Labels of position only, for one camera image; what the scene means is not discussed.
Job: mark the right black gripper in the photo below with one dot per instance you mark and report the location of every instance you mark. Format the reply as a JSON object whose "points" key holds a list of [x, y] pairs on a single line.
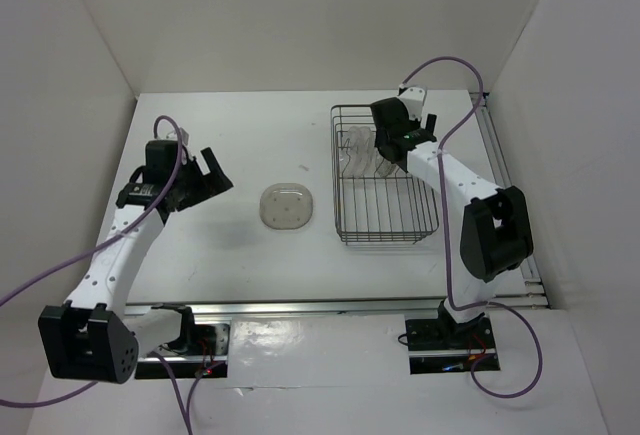
{"points": [[431, 123]]}

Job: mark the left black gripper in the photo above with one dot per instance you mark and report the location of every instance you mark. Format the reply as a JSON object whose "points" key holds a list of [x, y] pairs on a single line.
{"points": [[209, 184]]}

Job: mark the clear plate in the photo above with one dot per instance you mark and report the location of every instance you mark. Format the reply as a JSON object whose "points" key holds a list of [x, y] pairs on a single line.
{"points": [[346, 154], [363, 150]]}

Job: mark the smoky plate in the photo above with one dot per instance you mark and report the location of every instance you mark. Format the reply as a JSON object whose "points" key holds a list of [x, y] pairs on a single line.
{"points": [[286, 206], [382, 168]]}

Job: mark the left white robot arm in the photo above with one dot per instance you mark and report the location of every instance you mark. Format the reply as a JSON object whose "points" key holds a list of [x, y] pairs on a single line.
{"points": [[87, 337]]}

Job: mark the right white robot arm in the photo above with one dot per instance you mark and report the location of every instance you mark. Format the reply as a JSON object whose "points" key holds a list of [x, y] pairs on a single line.
{"points": [[487, 231]]}

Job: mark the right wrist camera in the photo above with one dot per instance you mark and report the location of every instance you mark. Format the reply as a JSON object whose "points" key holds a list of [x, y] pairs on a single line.
{"points": [[413, 98]]}

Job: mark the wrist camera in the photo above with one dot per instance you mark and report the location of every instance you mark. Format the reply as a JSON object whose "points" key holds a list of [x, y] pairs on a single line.
{"points": [[413, 98], [183, 136]]}

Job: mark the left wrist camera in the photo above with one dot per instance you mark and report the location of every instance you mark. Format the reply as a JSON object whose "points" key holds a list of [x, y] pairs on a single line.
{"points": [[183, 136]]}

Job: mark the metal wire dish rack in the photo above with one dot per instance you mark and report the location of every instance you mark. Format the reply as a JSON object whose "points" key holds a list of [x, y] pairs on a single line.
{"points": [[368, 210]]}

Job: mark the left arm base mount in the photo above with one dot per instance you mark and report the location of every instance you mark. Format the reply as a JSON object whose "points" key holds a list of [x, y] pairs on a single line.
{"points": [[204, 353]]}

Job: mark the aluminium rail front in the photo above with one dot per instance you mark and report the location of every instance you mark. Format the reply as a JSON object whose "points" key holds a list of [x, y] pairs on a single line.
{"points": [[331, 307]]}

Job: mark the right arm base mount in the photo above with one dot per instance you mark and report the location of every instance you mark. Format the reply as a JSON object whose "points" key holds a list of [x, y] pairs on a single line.
{"points": [[440, 345]]}

